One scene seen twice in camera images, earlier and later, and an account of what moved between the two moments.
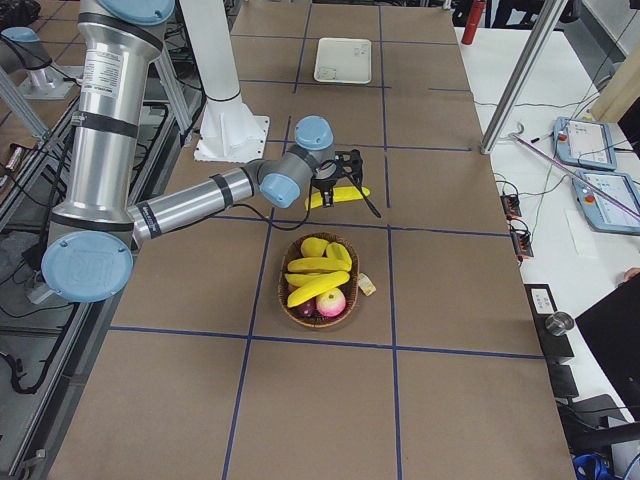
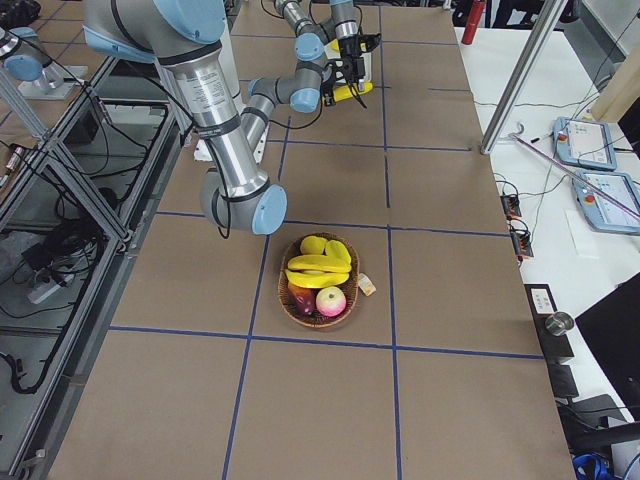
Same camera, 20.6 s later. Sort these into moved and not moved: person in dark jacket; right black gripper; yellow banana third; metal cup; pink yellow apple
Moved: right black gripper
Not moved: person in dark jacket; yellow banana third; pink yellow apple; metal cup
